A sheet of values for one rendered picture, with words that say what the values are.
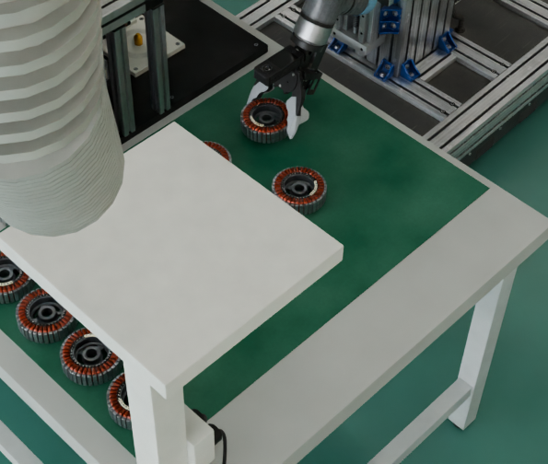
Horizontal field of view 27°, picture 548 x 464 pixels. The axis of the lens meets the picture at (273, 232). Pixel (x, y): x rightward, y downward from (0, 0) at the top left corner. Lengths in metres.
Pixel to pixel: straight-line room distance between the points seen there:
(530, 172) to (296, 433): 1.74
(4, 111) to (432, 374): 2.25
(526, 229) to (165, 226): 0.91
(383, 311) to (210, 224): 0.59
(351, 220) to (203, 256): 0.72
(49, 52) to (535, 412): 2.31
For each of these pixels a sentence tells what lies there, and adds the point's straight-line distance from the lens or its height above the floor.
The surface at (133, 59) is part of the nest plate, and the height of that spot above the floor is 0.78.
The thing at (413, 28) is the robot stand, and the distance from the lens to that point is 3.40.
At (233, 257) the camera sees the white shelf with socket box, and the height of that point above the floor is 1.21.
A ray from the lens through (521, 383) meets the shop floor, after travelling 3.07.
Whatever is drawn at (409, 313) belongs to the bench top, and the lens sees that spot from 2.20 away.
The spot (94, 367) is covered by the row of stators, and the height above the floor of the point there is 0.79.
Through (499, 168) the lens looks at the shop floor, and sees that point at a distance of 3.57.
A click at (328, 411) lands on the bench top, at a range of 2.06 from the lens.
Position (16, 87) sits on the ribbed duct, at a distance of 0.89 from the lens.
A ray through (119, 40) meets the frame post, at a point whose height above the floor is 1.03.
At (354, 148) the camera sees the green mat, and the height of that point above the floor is 0.75.
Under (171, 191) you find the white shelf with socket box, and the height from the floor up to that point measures 1.20.
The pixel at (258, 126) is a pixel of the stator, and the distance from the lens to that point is 2.44.
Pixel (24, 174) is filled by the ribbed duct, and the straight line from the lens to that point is 1.00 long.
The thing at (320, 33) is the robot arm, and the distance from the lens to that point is 2.40.
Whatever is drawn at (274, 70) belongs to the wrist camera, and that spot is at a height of 0.93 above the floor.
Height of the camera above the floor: 2.48
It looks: 48 degrees down
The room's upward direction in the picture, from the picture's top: 2 degrees clockwise
